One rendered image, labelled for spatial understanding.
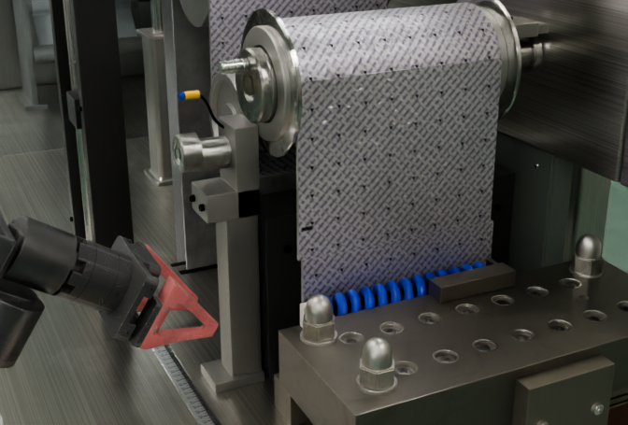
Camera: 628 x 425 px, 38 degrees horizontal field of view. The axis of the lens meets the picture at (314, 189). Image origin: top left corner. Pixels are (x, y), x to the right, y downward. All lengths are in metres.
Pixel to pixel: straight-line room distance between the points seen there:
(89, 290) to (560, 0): 0.58
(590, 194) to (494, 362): 0.50
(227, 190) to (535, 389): 0.36
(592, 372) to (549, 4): 0.41
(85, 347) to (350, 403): 0.46
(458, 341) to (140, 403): 0.36
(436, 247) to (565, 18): 0.29
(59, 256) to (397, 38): 0.39
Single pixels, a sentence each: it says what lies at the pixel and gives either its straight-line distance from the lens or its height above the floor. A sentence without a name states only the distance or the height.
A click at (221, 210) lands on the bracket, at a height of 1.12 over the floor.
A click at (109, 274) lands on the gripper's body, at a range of 0.83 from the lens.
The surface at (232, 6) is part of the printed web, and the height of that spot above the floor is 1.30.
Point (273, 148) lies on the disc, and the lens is 0.93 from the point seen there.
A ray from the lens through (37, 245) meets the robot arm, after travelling 0.81.
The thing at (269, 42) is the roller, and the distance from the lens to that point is 0.89.
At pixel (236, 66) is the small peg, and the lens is 0.90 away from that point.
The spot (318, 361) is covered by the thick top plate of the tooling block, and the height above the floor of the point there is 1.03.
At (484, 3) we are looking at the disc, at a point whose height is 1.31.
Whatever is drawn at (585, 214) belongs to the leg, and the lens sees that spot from 1.33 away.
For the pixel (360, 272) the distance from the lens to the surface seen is 0.97.
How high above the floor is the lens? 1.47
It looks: 21 degrees down
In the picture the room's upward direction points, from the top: straight up
